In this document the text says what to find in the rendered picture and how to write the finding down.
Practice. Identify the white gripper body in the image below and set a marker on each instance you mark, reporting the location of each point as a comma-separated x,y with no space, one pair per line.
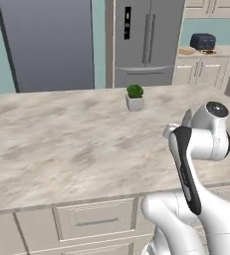
169,130

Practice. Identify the wooden cutting board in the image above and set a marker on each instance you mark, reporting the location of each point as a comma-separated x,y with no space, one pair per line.
186,51

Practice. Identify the brown meat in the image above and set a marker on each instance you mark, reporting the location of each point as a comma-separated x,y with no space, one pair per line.
208,51

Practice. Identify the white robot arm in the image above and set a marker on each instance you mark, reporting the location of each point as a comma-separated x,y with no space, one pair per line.
216,142

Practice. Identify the dark blue toaster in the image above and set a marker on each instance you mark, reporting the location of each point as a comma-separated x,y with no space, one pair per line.
202,41

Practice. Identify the green plant in white pot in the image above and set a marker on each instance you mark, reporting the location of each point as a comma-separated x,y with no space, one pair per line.
135,98

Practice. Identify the plate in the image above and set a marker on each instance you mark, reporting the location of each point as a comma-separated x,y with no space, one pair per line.
207,52

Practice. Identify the beige tall fridge panel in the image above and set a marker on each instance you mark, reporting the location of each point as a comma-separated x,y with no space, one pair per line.
109,43

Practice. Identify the stainless steel fridge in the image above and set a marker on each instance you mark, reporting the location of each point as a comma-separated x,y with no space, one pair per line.
138,50

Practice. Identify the beige base cupboards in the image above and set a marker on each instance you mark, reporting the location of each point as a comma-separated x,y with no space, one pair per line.
202,71

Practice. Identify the beige cupboard door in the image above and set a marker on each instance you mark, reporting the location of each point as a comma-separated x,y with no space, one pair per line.
37,232

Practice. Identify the beige drawer front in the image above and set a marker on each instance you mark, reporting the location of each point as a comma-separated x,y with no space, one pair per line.
93,212
96,249
229,193

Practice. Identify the beige wall cupboards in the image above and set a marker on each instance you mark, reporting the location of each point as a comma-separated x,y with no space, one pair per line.
212,8

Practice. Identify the large grey door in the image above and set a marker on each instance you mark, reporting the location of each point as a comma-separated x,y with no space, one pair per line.
50,43

